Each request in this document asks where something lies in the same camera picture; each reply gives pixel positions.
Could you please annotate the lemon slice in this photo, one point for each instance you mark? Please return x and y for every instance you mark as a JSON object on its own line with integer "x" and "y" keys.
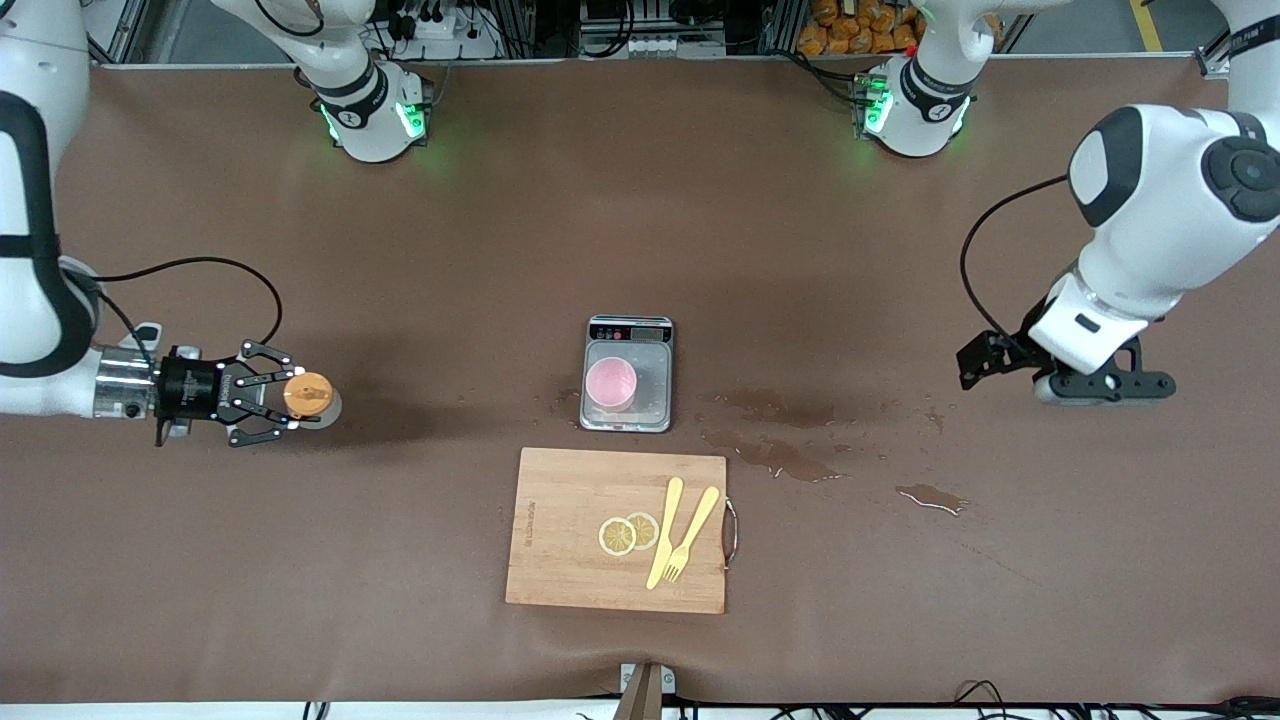
{"x": 648, "y": 528}
{"x": 615, "y": 538}

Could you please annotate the brown table cover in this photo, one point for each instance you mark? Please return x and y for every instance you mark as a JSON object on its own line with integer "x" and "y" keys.
{"x": 900, "y": 250}

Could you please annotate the clear orange-capped sauce bottle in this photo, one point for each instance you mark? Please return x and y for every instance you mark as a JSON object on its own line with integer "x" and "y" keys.
{"x": 307, "y": 395}

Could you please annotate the orange snack bag pile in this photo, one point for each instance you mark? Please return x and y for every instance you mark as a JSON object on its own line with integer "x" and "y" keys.
{"x": 850, "y": 30}

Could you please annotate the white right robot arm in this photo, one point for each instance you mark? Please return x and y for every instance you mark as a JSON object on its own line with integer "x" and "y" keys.
{"x": 365, "y": 120}

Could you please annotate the metal mounting bracket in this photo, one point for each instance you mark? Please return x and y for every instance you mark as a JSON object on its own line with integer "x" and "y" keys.
{"x": 645, "y": 695}

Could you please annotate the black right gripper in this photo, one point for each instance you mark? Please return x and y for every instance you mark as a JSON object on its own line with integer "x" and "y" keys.
{"x": 187, "y": 388}

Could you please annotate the silver kitchen scale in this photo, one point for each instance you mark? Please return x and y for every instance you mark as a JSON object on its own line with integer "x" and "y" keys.
{"x": 628, "y": 329}

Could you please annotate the white power strip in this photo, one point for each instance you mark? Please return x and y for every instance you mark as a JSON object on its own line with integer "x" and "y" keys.
{"x": 440, "y": 30}

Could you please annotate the small water puddle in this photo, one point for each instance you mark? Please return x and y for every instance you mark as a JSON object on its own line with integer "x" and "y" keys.
{"x": 930, "y": 496}

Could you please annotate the pink cup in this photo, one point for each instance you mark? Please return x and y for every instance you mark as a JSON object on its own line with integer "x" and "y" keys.
{"x": 610, "y": 382}

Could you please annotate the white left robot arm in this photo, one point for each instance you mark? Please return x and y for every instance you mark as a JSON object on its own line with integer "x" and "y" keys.
{"x": 1150, "y": 250}

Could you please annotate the long white socket strip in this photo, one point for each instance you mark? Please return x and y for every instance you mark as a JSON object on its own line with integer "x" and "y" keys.
{"x": 650, "y": 45}

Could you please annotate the yellow plastic knife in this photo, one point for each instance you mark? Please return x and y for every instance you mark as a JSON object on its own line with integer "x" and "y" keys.
{"x": 667, "y": 525}

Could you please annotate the yellow plastic fork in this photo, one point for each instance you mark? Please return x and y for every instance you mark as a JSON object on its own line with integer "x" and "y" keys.
{"x": 700, "y": 515}

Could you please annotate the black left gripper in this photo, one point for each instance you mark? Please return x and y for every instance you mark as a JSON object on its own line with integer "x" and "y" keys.
{"x": 986, "y": 357}

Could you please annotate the aluminium frame rail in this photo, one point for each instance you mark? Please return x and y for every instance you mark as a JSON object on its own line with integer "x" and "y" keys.
{"x": 1212, "y": 62}

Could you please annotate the wooden cutting board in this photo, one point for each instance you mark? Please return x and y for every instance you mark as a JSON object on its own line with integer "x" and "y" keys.
{"x": 570, "y": 560}

